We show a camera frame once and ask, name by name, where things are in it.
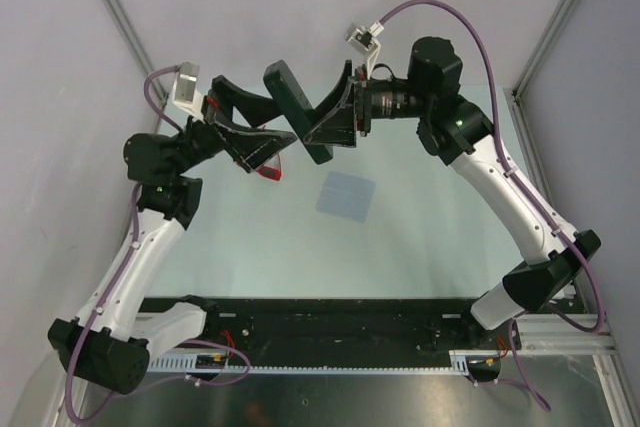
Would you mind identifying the right aluminium frame post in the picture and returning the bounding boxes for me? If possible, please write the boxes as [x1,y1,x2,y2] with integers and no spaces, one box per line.
[511,0,581,99]

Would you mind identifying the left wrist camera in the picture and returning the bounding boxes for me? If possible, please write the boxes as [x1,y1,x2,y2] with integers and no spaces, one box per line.
[170,62,204,120]

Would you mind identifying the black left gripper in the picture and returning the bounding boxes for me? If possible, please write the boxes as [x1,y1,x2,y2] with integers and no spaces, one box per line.
[172,76,297,177]

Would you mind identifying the light blue cleaning cloth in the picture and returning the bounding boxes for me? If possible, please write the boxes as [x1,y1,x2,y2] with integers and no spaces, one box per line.
[316,171,376,223]

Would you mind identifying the dark green glasses case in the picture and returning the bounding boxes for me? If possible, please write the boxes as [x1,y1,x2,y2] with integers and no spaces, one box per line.
[263,60,333,165]

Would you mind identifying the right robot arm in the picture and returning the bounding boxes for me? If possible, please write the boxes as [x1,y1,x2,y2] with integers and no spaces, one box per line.
[302,33,601,348]

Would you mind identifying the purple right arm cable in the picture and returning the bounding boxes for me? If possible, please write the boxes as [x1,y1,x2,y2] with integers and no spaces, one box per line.
[372,0,612,414]

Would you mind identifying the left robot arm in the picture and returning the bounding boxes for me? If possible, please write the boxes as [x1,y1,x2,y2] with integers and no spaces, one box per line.
[47,76,296,394]

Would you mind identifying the left aluminium frame post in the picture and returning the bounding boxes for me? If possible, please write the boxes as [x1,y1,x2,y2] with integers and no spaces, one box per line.
[73,0,169,106]

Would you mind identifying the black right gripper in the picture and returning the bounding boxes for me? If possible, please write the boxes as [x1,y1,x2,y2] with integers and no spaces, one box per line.
[304,61,431,149]

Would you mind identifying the red sunglasses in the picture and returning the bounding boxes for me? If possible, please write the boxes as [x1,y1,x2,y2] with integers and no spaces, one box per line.
[257,154,282,182]

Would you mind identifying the aluminium frame post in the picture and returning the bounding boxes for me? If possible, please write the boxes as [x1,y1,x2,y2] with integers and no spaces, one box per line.
[511,0,581,99]
[73,0,169,106]

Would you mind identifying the grey slotted cable duct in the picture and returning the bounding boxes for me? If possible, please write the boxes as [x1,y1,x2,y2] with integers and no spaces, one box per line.
[147,350,502,379]

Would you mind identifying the aluminium front rail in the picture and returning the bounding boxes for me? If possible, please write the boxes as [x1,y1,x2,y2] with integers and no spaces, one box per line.
[134,311,621,353]

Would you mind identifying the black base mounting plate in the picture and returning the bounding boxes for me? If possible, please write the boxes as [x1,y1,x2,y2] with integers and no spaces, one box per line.
[102,296,586,388]

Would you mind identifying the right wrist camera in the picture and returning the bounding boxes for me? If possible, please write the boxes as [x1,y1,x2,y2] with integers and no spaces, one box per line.
[345,21,384,79]

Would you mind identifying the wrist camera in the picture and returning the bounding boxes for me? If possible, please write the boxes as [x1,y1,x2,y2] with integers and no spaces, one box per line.
[170,62,204,120]
[345,21,384,79]

